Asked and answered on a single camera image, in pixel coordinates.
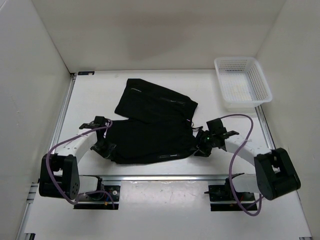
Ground aluminium left rail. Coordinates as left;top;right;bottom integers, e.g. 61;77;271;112
15;73;77;240

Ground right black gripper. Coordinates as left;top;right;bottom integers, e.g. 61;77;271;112
187;129;216;157

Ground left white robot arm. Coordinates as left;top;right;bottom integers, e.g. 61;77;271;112
38;116;115;205

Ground aluminium rail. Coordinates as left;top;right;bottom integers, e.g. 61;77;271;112
15;73;77;240
80;174;228;181
255;105;313;240

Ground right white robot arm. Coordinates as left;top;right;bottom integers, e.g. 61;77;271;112
194;118;301;201

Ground black shorts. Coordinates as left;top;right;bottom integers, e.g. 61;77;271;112
106;78;198;165

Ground white plastic mesh basket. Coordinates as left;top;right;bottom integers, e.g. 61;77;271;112
214;56;273;111

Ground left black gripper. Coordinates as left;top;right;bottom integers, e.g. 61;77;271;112
90;138;116;160

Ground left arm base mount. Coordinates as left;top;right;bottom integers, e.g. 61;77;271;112
73;180;121;211

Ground aluminium right rail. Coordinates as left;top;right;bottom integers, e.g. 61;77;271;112
255;105;313;240

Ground aluminium front rail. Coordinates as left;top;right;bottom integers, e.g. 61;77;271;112
80;174;228;181

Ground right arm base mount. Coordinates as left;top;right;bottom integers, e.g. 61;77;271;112
204;175;259;213

